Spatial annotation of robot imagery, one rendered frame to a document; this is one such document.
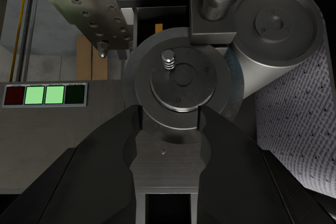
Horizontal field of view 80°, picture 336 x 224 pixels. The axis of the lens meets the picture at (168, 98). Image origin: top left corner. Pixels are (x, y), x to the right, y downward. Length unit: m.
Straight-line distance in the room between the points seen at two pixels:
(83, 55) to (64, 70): 0.78
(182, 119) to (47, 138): 0.50
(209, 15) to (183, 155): 0.41
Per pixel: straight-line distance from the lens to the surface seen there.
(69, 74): 3.49
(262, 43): 0.29
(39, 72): 3.66
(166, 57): 0.20
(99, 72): 2.70
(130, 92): 0.25
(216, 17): 0.24
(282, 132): 0.41
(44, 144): 0.68
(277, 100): 0.42
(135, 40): 0.28
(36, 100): 0.70
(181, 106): 0.22
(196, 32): 0.24
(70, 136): 0.64
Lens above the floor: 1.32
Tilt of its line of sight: 12 degrees down
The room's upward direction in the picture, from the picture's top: 179 degrees clockwise
